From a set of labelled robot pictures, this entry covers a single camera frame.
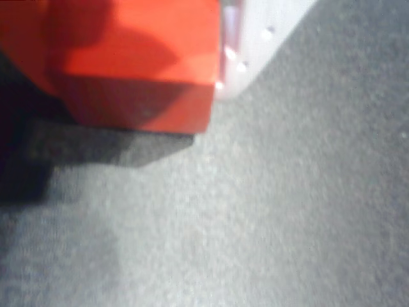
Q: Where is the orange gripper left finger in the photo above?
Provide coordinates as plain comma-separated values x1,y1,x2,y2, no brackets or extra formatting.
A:
0,0,50,86

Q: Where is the black table mat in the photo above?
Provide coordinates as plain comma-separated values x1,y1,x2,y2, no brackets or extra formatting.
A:
0,0,409,307

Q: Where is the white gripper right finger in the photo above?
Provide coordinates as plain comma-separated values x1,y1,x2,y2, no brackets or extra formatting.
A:
213,0,318,101

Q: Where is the red cube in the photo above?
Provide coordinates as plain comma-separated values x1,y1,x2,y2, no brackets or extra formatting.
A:
47,0,222,134

